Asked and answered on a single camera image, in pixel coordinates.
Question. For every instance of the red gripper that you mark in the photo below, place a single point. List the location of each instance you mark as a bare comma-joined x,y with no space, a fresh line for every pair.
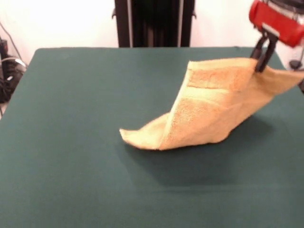
280,26

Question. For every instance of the tan terry towel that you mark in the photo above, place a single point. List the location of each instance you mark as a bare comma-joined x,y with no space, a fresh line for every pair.
213,114

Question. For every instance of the tall black metal rack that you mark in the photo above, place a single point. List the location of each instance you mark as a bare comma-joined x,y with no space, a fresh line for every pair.
154,23

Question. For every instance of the dark green table cloth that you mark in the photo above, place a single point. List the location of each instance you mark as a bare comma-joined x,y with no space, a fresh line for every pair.
71,166

